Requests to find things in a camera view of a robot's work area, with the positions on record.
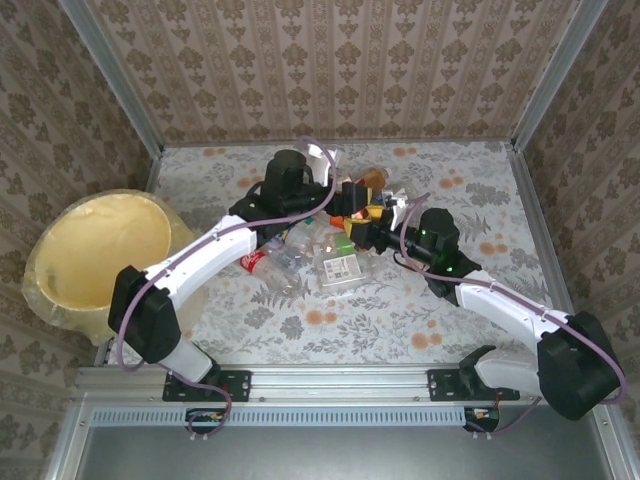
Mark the amber tea bottle white cap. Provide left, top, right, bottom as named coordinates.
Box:
left=349, top=167, right=394, bottom=195

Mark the clear bottle red cola label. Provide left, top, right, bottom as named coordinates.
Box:
left=239, top=248, right=301, bottom=289

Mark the yellow round bin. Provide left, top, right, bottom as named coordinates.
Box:
left=23, top=188, right=209, bottom=347

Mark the clear plastic container white label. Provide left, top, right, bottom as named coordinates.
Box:
left=316, top=248, right=382, bottom=297

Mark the clear crushed plastic bottle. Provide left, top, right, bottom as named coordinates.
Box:
left=269, top=239, right=312, bottom=275

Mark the grey metal base panel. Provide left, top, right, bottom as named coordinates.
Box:
left=44, top=404, right=640, bottom=480

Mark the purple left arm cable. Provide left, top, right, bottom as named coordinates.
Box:
left=107, top=135, right=344, bottom=444

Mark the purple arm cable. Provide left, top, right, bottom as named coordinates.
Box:
left=107, top=135, right=344, bottom=444
left=392, top=192, right=629, bottom=441

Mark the aluminium mounting rail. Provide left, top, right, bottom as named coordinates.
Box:
left=73, top=363, right=551, bottom=405

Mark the grey slotted cable duct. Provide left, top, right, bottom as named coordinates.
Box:
left=89, top=405, right=469, bottom=427

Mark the black cable connector box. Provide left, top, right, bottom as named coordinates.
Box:
left=186, top=407, right=232, bottom=435
left=462, top=405, right=501, bottom=434

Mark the aluminium left frame post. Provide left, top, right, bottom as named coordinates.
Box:
left=59, top=0, right=165, bottom=157

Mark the aluminium frame post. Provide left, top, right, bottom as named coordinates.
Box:
left=59, top=0, right=165, bottom=157
left=510, top=0, right=609, bottom=152

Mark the aluminium right frame post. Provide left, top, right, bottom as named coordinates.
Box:
left=510, top=0, right=609, bottom=152

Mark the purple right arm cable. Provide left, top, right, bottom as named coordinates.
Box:
left=392, top=192, right=629, bottom=441

